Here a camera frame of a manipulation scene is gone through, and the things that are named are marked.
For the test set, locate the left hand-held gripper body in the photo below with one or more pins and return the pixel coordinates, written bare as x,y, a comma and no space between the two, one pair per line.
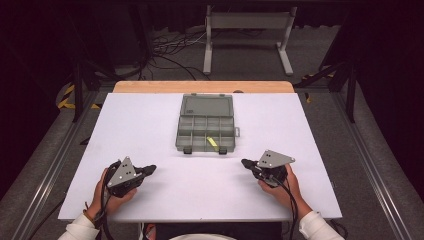
125,173

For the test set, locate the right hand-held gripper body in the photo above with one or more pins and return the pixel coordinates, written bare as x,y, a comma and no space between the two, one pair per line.
273,160

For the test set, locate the small yellow stick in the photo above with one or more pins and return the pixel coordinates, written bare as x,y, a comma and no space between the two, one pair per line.
212,142

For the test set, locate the grey plastic compartment box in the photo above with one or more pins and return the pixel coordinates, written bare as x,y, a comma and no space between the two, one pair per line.
200,128

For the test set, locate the person's left hand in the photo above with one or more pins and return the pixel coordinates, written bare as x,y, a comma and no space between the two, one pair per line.
115,201

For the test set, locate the person's right hand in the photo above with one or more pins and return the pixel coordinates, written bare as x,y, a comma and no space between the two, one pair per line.
286,195

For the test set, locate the white table board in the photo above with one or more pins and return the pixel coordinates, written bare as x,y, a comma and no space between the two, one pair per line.
200,186

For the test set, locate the person's torso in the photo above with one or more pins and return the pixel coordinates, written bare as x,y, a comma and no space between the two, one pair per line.
216,231

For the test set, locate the wooden table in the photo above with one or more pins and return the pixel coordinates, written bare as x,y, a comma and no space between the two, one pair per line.
200,86

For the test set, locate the black metal stand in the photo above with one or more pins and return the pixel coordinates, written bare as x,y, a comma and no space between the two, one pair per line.
350,96
78,93

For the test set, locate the yellow black floor tape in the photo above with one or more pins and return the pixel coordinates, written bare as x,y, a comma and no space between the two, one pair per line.
66,96

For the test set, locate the white metal stand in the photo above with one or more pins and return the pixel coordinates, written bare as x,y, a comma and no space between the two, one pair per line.
248,20

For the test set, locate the aluminium floor rail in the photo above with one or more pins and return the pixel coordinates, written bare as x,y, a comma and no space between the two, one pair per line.
373,166
53,166

